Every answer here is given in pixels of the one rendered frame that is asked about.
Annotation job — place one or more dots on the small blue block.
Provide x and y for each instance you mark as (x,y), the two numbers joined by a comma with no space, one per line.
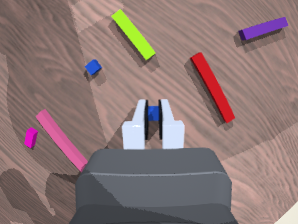
(93,67)
(153,113)

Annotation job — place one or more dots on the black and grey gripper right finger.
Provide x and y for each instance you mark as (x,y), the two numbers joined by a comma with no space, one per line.
(171,132)

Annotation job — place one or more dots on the pink rod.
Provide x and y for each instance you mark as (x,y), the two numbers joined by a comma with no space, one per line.
(61,139)

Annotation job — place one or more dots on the purple rod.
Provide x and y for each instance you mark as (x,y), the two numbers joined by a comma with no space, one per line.
(262,28)

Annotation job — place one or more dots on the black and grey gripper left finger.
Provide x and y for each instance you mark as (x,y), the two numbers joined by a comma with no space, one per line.
(135,132)

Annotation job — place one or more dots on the lime green rod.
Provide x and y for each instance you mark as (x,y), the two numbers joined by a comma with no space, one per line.
(133,34)

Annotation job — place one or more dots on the magenta rod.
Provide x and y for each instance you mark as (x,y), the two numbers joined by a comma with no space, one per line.
(30,138)

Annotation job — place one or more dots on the red rod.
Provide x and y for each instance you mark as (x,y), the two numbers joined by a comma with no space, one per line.
(213,86)

